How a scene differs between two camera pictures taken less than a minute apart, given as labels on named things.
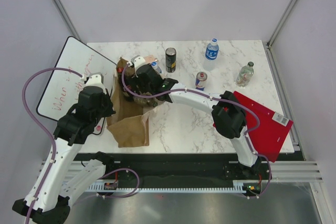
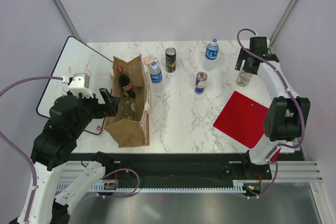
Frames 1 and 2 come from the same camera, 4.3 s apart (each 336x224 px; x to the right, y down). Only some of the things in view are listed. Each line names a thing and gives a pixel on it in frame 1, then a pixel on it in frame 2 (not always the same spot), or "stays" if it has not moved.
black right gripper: x=134 y=81 -> x=243 y=55
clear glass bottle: x=244 y=74 stays
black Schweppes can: x=170 y=60 stays
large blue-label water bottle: x=212 y=53 stays
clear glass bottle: x=151 y=101 -> x=128 y=109
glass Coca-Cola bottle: x=128 y=97 stays
